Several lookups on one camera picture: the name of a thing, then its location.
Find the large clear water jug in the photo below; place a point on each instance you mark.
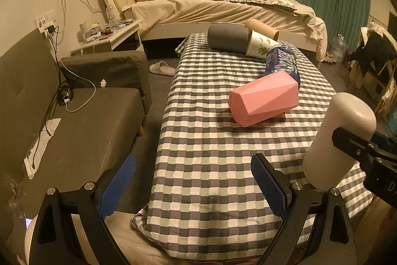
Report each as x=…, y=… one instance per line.
x=338, y=48

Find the white wall power strip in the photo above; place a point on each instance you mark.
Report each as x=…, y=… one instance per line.
x=45, y=20

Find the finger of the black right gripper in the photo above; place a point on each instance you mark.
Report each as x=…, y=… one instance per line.
x=353, y=145

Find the bed with beige sheet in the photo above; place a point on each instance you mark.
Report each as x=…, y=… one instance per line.
x=160, y=19

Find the dark grey sofa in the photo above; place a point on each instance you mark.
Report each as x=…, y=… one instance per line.
x=63, y=123

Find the tan cardboard cup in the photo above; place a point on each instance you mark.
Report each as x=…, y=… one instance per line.
x=262, y=28

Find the blue label water bottle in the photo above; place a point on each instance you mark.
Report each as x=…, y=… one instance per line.
x=282, y=58

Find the chair piled with clothes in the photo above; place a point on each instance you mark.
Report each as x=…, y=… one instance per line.
x=376, y=56

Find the beige slipper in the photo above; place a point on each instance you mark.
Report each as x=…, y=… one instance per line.
x=162, y=68

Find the pink faceted cup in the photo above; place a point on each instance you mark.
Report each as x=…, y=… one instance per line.
x=263, y=98

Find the white plastic cup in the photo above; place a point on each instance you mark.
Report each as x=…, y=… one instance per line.
x=327, y=162

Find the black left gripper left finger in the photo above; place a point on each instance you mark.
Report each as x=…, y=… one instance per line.
x=55, y=240

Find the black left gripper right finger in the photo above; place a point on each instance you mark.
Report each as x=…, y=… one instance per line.
x=331, y=239

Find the white cup with green print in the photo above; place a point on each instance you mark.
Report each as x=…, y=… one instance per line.
x=259, y=45

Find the grey cup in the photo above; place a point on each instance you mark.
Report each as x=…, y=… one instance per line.
x=228, y=37

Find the white bedside table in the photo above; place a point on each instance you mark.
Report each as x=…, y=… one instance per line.
x=125, y=38

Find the black television screen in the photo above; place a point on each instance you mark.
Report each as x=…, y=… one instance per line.
x=392, y=25

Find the grey white checkered tablecloth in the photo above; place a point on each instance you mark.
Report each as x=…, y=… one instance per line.
x=205, y=204

